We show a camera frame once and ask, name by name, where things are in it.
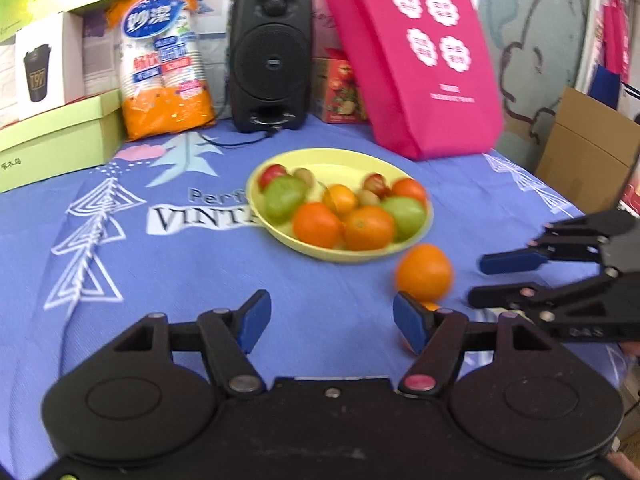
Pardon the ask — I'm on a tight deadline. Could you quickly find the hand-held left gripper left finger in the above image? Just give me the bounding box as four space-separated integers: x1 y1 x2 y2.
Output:
112 289 272 396

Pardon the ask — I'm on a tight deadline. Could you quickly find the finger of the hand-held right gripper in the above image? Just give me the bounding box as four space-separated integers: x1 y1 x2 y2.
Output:
467 269 640 345
480 210 638 276

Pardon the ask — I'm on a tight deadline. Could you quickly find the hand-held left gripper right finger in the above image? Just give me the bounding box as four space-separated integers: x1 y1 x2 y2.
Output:
392 291 567 395

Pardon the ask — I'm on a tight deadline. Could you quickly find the small orange tangerine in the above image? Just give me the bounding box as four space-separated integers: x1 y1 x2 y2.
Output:
400 301 443 356

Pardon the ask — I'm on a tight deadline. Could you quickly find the large orange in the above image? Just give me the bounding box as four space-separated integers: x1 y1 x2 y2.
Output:
395 243 455 303

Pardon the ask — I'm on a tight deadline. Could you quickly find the green apple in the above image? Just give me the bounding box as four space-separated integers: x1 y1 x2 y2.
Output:
263 175 307 225
382 196 427 242

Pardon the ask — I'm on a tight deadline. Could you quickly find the small reddish orange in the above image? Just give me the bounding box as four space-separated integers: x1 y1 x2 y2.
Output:
391 178 429 206

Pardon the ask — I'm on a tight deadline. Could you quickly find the yellow-orange fruit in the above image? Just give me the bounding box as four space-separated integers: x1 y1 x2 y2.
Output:
322 185 359 217

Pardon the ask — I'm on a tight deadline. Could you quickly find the dark red plum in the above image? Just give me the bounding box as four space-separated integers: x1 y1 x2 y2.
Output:
258 163 289 193
362 172 392 198

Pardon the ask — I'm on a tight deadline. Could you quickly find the yellow plastic plate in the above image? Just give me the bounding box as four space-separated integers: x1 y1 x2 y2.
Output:
245 148 434 263

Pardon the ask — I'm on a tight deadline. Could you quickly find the blue printed tablecloth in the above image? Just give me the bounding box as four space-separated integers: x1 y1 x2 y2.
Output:
0 112 626 480

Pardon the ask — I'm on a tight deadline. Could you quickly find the tall cardboard box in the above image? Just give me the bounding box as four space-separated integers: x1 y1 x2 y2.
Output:
535 86 640 216

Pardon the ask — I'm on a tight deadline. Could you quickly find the pink hanging bag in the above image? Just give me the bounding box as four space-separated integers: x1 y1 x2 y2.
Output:
597 0 631 111

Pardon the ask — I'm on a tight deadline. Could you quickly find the pink fabric bag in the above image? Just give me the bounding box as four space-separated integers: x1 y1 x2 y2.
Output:
313 0 505 161

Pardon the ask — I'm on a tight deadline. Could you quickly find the red juice carton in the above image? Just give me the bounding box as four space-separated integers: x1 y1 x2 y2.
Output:
312 47 371 125

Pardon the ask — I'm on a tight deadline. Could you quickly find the black speaker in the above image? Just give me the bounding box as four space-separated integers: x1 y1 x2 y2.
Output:
227 0 315 133

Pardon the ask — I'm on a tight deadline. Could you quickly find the orange paper cup pack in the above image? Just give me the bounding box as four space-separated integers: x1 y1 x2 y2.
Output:
106 0 218 142

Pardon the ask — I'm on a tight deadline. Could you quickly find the light green shoe box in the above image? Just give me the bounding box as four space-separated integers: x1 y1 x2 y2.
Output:
0 91 125 194

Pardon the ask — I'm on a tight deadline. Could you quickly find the purple and white box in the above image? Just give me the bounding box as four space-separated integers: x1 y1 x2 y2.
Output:
82 10 123 97

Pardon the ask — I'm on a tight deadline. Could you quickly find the white cup gift box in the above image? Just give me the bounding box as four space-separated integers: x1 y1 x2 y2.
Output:
14 10 86 122

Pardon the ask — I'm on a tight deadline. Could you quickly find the black speaker cable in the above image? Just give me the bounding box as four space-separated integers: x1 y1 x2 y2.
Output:
197 127 281 150

